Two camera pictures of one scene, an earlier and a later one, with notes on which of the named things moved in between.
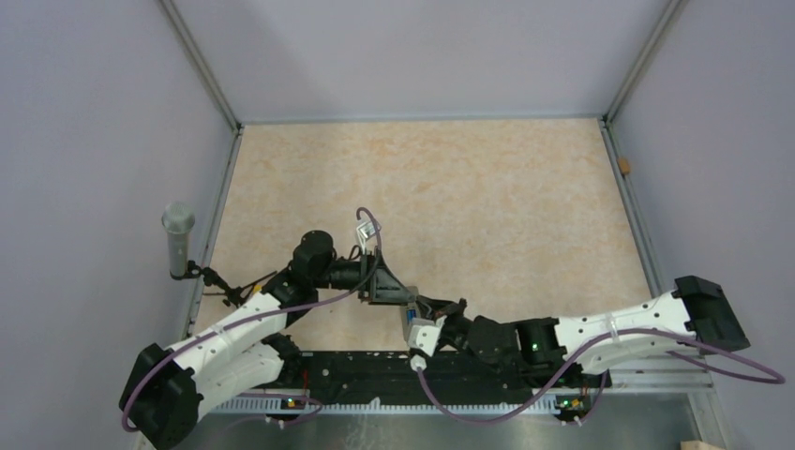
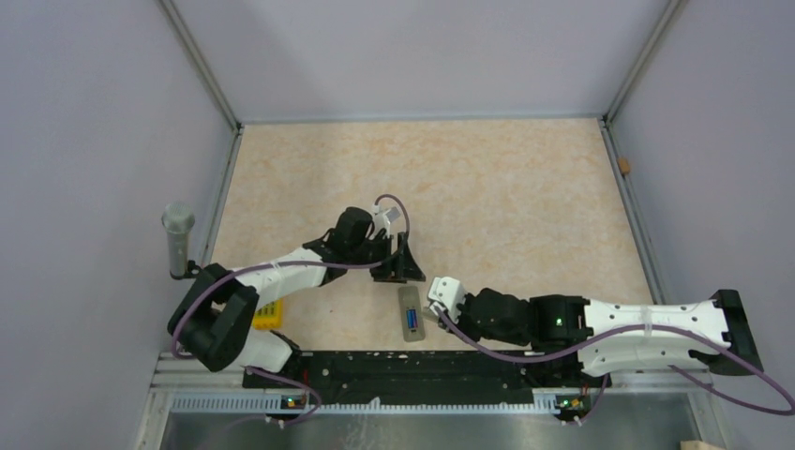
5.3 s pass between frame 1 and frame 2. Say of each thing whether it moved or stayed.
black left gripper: moved
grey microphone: stayed
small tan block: stayed
